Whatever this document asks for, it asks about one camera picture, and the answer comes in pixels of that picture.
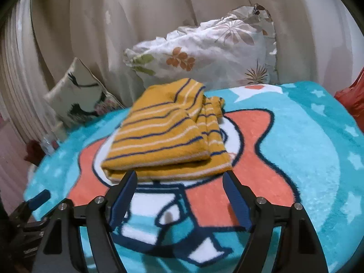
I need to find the white floral ruffled pillow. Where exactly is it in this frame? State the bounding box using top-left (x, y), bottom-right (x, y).
top-left (123, 3), bottom-right (279, 97)

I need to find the turquoise cartoon printed blanket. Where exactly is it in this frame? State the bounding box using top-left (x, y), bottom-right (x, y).
top-left (23, 82), bottom-right (364, 273)

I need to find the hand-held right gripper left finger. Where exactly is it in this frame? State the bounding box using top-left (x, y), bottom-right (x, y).
top-left (32, 171), bottom-right (139, 273)

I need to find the beige curtain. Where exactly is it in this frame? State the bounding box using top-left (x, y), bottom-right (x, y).
top-left (0, 0), bottom-right (364, 148)

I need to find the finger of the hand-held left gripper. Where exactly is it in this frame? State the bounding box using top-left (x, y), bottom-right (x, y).
top-left (11, 189), bottom-right (52, 224)

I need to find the cream bird print cushion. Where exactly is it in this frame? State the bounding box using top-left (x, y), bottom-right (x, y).
top-left (43, 57), bottom-right (126, 128)

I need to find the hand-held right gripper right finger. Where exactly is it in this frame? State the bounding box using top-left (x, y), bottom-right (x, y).
top-left (222, 171), bottom-right (329, 273)

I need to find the clear plastic bottle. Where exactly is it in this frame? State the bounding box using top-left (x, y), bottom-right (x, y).
top-left (41, 132), bottom-right (60, 155)

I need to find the yellow striped baby garment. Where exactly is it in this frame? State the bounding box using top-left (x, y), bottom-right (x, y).
top-left (101, 77), bottom-right (235, 183)

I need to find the dark red cloth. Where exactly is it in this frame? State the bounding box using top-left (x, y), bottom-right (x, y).
top-left (24, 139), bottom-right (46, 165)

